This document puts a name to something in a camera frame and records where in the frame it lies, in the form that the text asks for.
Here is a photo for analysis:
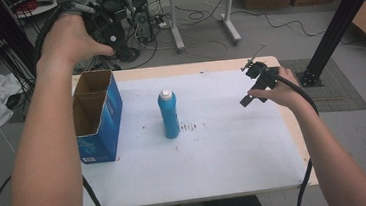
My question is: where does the person's left hand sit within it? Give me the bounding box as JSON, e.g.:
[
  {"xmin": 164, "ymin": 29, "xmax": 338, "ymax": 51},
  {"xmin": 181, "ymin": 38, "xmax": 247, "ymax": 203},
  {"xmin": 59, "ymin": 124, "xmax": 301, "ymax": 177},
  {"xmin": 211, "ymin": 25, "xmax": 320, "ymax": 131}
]
[{"xmin": 31, "ymin": 10, "xmax": 118, "ymax": 80}]

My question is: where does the computer tower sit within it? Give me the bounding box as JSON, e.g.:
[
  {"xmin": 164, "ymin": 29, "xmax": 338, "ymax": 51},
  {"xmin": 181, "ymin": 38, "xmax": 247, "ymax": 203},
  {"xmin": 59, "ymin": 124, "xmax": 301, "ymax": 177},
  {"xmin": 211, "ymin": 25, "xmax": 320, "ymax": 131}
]
[{"xmin": 131, "ymin": 0, "xmax": 156, "ymax": 45}]

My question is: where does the grey floor mat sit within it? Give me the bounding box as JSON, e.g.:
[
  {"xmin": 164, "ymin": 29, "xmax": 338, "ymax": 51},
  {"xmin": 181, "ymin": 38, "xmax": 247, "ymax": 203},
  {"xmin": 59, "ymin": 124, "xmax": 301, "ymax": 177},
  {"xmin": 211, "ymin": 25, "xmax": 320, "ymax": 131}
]
[{"xmin": 279, "ymin": 52, "xmax": 366, "ymax": 118}]

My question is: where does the person's right hand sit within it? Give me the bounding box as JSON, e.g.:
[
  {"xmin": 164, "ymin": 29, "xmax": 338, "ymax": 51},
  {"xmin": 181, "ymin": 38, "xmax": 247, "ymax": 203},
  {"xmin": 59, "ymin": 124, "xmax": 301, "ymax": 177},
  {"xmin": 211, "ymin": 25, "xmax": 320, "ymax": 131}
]
[{"xmin": 245, "ymin": 64, "xmax": 310, "ymax": 115}]

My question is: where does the white table mat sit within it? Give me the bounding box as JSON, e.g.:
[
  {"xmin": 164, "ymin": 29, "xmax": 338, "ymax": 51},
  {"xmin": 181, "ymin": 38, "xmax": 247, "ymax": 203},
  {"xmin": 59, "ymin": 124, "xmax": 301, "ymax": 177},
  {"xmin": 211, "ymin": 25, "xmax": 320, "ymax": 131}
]
[{"xmin": 72, "ymin": 64, "xmax": 312, "ymax": 206}]

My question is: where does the black metal stand beam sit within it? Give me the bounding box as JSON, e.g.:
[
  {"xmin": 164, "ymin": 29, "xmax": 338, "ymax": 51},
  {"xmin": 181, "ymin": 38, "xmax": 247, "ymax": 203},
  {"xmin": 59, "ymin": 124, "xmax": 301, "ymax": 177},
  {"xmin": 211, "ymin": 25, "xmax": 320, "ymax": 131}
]
[{"xmin": 290, "ymin": 0, "xmax": 366, "ymax": 89}]

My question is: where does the black floor cable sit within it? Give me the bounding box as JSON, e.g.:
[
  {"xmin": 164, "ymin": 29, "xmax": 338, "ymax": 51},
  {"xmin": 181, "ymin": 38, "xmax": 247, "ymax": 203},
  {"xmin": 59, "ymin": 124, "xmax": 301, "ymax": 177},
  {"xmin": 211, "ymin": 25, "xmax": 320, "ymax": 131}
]
[{"xmin": 175, "ymin": 0, "xmax": 329, "ymax": 51}]

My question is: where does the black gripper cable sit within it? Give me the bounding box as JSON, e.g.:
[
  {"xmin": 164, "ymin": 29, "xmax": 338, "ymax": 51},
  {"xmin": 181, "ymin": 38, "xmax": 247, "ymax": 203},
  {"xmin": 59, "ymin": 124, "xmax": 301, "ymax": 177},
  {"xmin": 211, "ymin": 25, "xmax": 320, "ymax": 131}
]
[
  {"xmin": 0, "ymin": 166, "xmax": 115, "ymax": 206},
  {"xmin": 274, "ymin": 70, "xmax": 329, "ymax": 206}
]

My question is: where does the blue bottle with white cap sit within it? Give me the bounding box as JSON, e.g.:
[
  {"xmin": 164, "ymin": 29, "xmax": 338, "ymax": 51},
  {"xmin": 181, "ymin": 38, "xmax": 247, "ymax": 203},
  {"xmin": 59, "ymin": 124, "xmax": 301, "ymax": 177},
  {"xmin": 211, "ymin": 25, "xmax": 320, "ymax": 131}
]
[{"xmin": 156, "ymin": 87, "xmax": 182, "ymax": 141}]

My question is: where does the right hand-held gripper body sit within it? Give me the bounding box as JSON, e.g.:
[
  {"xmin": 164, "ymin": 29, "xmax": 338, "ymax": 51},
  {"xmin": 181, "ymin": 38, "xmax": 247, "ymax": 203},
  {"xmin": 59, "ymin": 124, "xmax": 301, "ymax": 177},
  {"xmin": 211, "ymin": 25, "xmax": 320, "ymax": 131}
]
[{"xmin": 236, "ymin": 58, "xmax": 285, "ymax": 109}]

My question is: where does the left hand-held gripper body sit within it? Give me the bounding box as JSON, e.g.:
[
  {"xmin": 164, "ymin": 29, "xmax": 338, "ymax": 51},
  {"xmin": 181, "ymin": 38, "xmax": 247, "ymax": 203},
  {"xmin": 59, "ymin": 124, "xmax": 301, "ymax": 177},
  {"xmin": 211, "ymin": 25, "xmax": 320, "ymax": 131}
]
[{"xmin": 58, "ymin": 0, "xmax": 142, "ymax": 68}]

